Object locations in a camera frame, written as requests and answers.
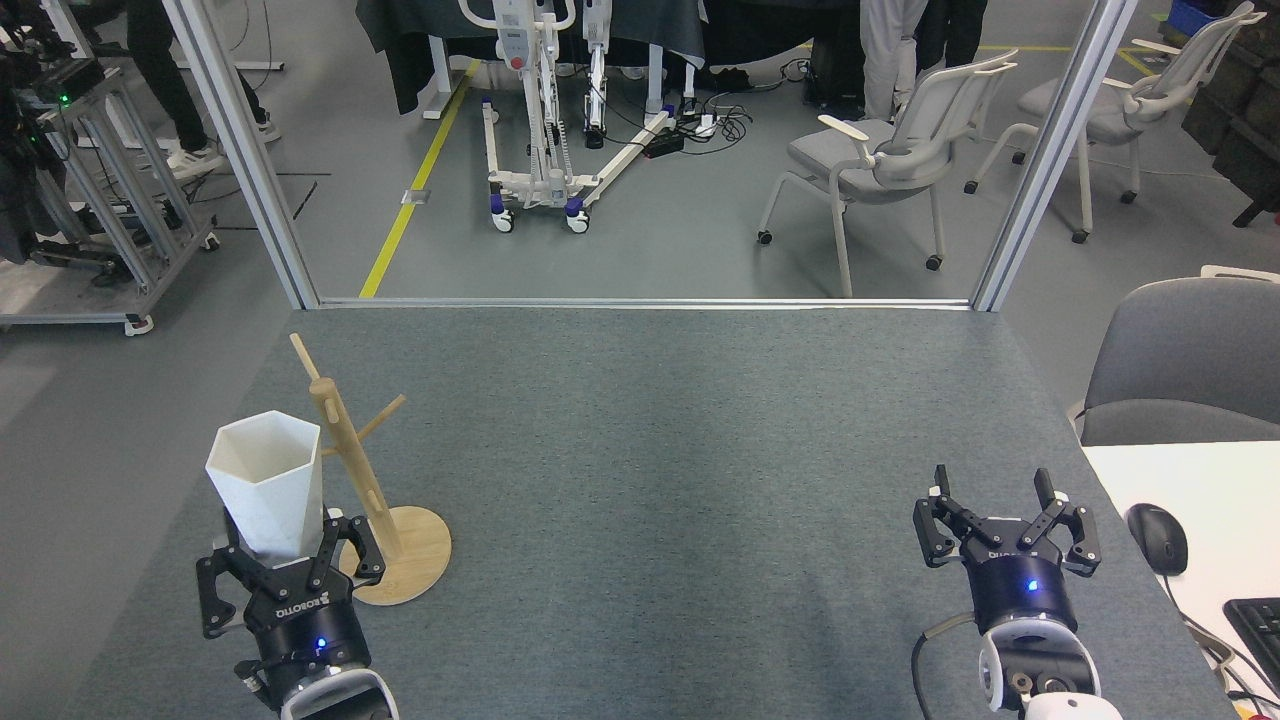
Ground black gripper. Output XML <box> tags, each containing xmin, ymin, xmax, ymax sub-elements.
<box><xmin>196</xmin><ymin>511</ymin><xmax>387</xmax><ymax>701</ymax></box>
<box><xmin>912</xmin><ymin>465</ymin><xmax>1102</xmax><ymax>636</ymax></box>

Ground white faceted cup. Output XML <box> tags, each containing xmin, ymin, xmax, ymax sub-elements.
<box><xmin>205</xmin><ymin>410</ymin><xmax>326</xmax><ymax>561</ymax></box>

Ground wooden cup storage rack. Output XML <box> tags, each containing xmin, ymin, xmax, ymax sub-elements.
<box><xmin>289</xmin><ymin>333</ymin><xmax>453</xmax><ymax>607</ymax></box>

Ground black computer mouse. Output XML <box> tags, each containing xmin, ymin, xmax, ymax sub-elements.
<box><xmin>1126</xmin><ymin>503</ymin><xmax>1190</xmax><ymax>577</ymax></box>

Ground white desk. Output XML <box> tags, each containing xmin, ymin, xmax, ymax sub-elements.
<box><xmin>1082</xmin><ymin>440</ymin><xmax>1280</xmax><ymax>720</ymax></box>

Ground dark grey office chair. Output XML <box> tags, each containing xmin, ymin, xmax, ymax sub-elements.
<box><xmin>1068</xmin><ymin>265</ymin><xmax>1280</xmax><ymax>447</ymax></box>

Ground black keyboard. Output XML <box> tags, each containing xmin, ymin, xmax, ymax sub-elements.
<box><xmin>1223</xmin><ymin>597</ymin><xmax>1280</xmax><ymax>696</ymax></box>

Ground dark stacked crates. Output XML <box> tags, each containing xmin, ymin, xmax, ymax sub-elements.
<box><xmin>1182</xmin><ymin>10</ymin><xmax>1280</xmax><ymax>229</ymax></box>

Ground person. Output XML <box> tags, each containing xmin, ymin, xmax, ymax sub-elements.
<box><xmin>912</xmin><ymin>0</ymin><xmax>989</xmax><ymax>81</ymax></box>
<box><xmin>125</xmin><ymin>0</ymin><xmax>283</xmax><ymax>181</ymax></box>
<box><xmin>860</xmin><ymin>0</ymin><xmax>931</xmax><ymax>123</ymax></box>

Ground white stand on wheels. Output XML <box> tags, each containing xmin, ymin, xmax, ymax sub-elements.
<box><xmin>458</xmin><ymin>0</ymin><xmax>681</xmax><ymax>236</ymax></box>

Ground black cloth covered table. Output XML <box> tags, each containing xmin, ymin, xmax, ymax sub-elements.
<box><xmin>355</xmin><ymin>0</ymin><xmax>706</xmax><ymax>116</ymax></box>

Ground blue bin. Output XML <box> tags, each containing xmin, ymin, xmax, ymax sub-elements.
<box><xmin>1168</xmin><ymin>0</ymin><xmax>1236</xmax><ymax>36</ymax></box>

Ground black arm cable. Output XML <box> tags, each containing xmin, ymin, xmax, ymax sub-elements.
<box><xmin>911</xmin><ymin>612</ymin><xmax>979</xmax><ymax>720</ymax></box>

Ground silver frame post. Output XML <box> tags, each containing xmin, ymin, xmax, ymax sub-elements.
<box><xmin>160</xmin><ymin>0</ymin><xmax>321</xmax><ymax>311</ymax></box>
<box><xmin>970</xmin><ymin>0</ymin><xmax>1141</xmax><ymax>313</ymax></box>

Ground metal frame cart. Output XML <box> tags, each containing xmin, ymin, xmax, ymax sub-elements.
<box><xmin>0</xmin><ymin>58</ymin><xmax>221</xmax><ymax>337</ymax></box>

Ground grey chair with white frame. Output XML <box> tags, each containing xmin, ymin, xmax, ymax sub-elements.
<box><xmin>963</xmin><ymin>2</ymin><xmax>1269</xmax><ymax>245</ymax></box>
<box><xmin>757</xmin><ymin>48</ymin><xmax>1021</xmax><ymax>299</ymax></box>

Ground silver table edge rail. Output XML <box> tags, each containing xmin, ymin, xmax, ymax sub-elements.
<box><xmin>318</xmin><ymin>296</ymin><xmax>976</xmax><ymax>311</ymax></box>

